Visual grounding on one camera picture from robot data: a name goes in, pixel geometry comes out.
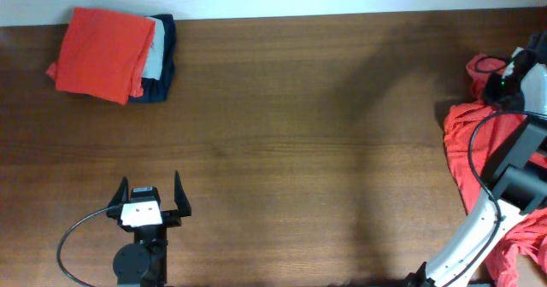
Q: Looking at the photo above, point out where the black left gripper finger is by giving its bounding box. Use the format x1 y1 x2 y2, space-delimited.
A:
174 171 191 217
108 177 129 208

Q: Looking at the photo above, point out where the orange t-shirt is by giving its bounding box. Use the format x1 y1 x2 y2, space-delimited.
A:
444 54 546 287

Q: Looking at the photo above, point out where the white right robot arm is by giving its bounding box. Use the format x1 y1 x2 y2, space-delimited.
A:
402 32 546 287

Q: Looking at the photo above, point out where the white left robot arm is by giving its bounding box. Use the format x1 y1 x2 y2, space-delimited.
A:
106 173 191 287

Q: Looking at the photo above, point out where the folded navy garment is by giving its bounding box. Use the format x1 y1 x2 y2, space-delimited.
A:
128 14 177 103

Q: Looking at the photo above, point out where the folded grey garment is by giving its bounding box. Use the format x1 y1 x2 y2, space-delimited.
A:
142 17 165 80

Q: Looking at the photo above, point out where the folded orange shirt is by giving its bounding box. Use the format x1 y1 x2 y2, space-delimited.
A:
46 7 156 105

